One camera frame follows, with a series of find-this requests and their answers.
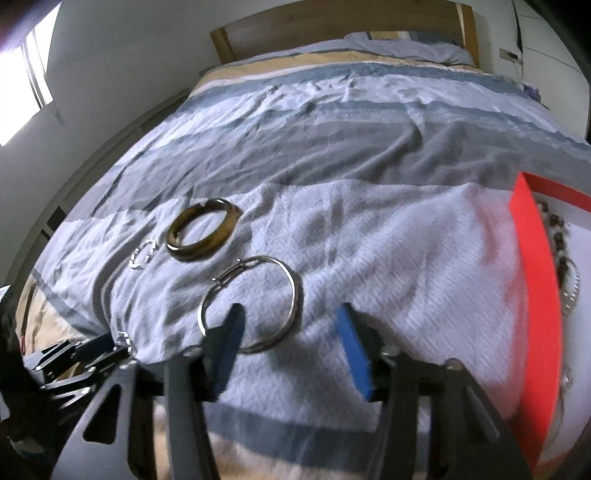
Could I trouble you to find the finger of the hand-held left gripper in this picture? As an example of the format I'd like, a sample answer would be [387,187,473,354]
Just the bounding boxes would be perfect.
[39,357,138,408]
[25,333,118,371]

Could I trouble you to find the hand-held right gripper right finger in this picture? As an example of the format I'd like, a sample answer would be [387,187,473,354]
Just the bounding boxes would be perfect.
[335,302,533,480]

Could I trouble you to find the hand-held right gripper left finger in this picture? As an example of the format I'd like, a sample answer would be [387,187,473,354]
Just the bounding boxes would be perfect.
[50,302,247,480]

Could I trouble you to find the small silver bracelet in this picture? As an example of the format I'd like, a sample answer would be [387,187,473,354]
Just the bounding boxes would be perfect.
[112,329,136,359]
[130,239,159,270]

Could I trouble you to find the large silver bangle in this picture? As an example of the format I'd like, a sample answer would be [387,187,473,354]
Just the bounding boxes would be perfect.
[197,256,304,354]

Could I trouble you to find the red jewelry box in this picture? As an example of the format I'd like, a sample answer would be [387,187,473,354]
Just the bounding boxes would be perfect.
[508,172,591,480]

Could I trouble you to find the silver crystal bracelet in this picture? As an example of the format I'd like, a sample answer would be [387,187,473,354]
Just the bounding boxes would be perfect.
[558,258,583,315]

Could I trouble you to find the dark beaded bracelet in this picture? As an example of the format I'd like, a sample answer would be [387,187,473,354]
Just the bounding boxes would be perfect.
[536,198,571,287]

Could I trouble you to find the dark olive bangle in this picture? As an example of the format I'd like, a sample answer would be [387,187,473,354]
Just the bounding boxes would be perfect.
[165,198,242,263]

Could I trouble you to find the striped duvet bed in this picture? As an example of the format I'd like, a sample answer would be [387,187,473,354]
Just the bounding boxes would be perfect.
[14,37,591,480]

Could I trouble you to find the window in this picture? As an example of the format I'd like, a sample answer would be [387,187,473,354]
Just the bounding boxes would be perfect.
[0,0,64,147]

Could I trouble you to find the striped pillow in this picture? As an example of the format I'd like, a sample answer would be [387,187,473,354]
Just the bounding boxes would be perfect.
[344,30,475,66]

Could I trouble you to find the wooden headboard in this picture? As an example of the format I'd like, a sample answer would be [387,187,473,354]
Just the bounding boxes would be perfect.
[210,0,479,70]

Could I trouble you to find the white wardrobe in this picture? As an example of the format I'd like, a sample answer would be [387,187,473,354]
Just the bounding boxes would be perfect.
[512,0,591,141]

